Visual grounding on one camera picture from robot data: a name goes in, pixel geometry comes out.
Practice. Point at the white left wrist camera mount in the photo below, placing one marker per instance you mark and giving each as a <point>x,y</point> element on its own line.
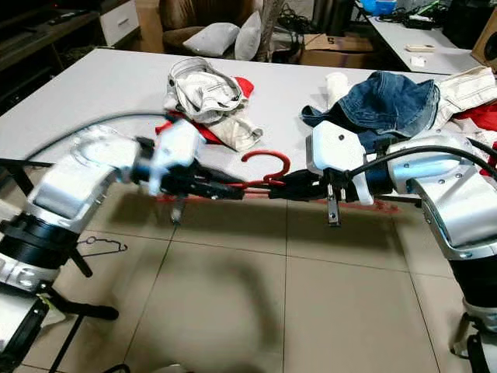
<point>178,148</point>

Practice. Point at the white cloth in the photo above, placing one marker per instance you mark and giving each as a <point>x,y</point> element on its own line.
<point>338,85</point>

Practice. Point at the black tv cabinet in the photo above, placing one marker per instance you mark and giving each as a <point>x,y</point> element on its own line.
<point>39,39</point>

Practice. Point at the white table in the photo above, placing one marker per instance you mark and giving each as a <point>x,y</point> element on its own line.
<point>458,47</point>

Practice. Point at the white paper slip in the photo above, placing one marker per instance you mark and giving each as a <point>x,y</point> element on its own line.
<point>419,61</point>

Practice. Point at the red garment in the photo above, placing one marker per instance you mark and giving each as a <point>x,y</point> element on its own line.
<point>245,87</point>
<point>483,116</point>

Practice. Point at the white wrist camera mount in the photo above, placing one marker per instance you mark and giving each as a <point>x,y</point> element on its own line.
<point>338,151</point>
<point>178,148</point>

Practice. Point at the red plastic clothes hanger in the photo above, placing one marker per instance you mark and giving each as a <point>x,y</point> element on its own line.
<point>268,154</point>

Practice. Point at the white remote control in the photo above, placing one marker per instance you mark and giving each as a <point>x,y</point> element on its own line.
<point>421,48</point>

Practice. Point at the blue bowl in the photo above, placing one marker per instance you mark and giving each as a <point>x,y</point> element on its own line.
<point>378,6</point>

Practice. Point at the brown armchair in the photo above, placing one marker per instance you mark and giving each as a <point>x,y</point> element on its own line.
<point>186,12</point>

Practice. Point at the blue denim jeans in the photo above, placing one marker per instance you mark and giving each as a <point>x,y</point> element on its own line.
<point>388,101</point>

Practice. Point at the grey pillow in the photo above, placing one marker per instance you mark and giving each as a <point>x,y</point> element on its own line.
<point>210,39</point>
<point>250,37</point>

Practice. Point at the white drawer front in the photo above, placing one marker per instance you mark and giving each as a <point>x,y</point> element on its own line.
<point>118,22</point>

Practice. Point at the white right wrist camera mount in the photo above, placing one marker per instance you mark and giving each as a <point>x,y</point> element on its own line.
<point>338,151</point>

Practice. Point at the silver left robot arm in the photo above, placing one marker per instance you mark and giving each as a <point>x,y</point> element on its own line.
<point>78,190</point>

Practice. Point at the open cardboard box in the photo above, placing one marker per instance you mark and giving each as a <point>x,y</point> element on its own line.
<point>334,50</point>

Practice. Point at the cream stitched garment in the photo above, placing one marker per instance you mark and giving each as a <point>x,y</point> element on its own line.
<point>466,89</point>

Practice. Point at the white shorts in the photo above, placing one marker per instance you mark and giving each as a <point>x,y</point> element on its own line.
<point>202,89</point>

